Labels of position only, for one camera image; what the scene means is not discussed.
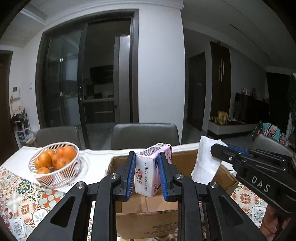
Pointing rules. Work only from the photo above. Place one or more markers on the grey chair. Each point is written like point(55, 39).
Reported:
point(265, 143)
point(46, 136)
point(143, 135)

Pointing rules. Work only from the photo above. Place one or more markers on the grey chair centre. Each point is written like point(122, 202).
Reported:
point(143, 135)

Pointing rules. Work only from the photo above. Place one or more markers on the white wall intercom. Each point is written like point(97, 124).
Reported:
point(15, 92)

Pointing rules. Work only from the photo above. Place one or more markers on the dark tv cabinet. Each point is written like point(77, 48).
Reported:
point(249, 110)

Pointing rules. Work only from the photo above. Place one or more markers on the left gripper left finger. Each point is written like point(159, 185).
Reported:
point(124, 189)

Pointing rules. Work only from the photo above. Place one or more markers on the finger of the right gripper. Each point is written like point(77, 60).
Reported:
point(224, 153)
point(240, 150)

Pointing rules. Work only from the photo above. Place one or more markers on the white low bench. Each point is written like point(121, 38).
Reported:
point(229, 129)

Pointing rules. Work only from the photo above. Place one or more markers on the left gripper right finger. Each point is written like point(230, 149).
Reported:
point(167, 172)

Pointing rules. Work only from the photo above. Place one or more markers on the white wire fruit basket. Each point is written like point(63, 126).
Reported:
point(57, 178)

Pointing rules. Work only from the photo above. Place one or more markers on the right hand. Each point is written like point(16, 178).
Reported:
point(270, 223)

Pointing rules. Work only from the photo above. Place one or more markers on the white storage shelf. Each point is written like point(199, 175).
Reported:
point(25, 136)

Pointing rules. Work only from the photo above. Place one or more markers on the grey chair left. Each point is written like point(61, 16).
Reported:
point(46, 136)

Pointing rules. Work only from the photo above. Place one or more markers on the white cloth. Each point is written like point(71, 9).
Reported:
point(206, 165)

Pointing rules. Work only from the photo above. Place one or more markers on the colourful clothes pile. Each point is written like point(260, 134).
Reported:
point(269, 130)

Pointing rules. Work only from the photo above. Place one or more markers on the oranges in basket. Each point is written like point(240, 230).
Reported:
point(54, 160)

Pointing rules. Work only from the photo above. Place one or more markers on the brown cardboard box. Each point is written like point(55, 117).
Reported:
point(145, 217)

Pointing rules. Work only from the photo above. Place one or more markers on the black sliding glass door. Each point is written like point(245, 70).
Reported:
point(87, 75)

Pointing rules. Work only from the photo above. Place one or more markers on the grey chair right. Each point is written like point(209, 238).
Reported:
point(265, 143)

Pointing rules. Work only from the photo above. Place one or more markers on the white pink tissue pack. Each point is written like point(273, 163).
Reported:
point(146, 177)

